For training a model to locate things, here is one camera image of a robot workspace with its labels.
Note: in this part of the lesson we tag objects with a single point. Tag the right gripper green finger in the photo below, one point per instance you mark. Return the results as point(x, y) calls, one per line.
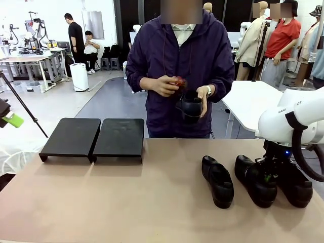
point(266, 178)
point(273, 178)

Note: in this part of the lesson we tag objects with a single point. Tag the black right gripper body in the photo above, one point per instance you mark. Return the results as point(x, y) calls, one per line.
point(276, 157)

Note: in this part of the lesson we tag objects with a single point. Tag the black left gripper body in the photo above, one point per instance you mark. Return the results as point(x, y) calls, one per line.
point(4, 108)

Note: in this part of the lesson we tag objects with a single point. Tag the black leather dress shoe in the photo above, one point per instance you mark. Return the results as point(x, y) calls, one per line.
point(189, 111)
point(211, 165)
point(296, 192)
point(248, 174)

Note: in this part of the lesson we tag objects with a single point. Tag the red-brown shoe brush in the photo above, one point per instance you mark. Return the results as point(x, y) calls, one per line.
point(181, 82)

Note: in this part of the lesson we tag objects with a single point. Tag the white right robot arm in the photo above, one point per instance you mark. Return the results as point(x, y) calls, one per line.
point(276, 121)

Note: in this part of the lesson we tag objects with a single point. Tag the person's left forearm purple sleeve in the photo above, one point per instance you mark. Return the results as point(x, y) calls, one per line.
point(222, 91)

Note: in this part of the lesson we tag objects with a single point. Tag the person's right forearm purple sleeve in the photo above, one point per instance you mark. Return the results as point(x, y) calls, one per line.
point(136, 81)

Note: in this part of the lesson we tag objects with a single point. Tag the black metal shoe stand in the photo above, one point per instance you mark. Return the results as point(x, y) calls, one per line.
point(71, 136)
point(119, 136)

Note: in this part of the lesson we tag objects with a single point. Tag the person's left hand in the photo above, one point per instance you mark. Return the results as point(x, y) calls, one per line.
point(203, 101)

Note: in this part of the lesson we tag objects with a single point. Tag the person's right hand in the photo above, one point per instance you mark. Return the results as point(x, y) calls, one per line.
point(165, 86)

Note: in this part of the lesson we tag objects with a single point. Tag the clear plastic storage bin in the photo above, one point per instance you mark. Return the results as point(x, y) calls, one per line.
point(34, 87)

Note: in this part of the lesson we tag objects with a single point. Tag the white mesh cloth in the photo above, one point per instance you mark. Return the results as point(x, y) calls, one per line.
point(15, 159)

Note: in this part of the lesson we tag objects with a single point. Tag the wood-topped work table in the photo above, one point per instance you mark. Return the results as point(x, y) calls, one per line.
point(25, 58)

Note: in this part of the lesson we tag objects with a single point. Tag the white side table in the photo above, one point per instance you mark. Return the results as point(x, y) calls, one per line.
point(248, 101)

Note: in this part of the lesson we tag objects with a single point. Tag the white air purifier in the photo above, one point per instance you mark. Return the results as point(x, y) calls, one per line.
point(79, 77)

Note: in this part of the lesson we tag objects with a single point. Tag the white wristwatch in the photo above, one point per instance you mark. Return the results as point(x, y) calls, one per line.
point(209, 90)

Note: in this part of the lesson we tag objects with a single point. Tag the man in black clothes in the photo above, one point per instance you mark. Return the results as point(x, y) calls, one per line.
point(76, 35)

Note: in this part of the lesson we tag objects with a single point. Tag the man in white shirt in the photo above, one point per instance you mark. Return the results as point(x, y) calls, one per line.
point(91, 48)

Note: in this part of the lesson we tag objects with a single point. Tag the grey plastic stool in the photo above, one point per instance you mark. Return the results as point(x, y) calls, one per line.
point(105, 63)
point(115, 63)

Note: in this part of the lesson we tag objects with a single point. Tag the black tripod pole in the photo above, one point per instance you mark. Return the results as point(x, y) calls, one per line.
point(263, 43)

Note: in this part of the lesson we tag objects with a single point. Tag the mannequin in beige coat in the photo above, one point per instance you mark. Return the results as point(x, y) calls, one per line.
point(249, 43)

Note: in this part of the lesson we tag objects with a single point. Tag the white box appliance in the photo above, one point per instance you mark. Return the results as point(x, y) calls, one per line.
point(124, 68)

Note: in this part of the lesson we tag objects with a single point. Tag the black backpack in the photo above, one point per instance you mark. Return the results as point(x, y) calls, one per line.
point(115, 50)

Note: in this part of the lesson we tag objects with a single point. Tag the person in purple jacket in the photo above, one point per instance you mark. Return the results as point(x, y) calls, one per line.
point(182, 63)

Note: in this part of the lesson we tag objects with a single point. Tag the white humanoid robot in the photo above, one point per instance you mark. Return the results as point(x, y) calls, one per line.
point(136, 27)

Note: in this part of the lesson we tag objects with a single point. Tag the black camera tripod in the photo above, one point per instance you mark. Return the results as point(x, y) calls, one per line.
point(25, 106)

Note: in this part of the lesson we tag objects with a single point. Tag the silver wall panel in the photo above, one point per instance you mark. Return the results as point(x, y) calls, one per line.
point(92, 24)

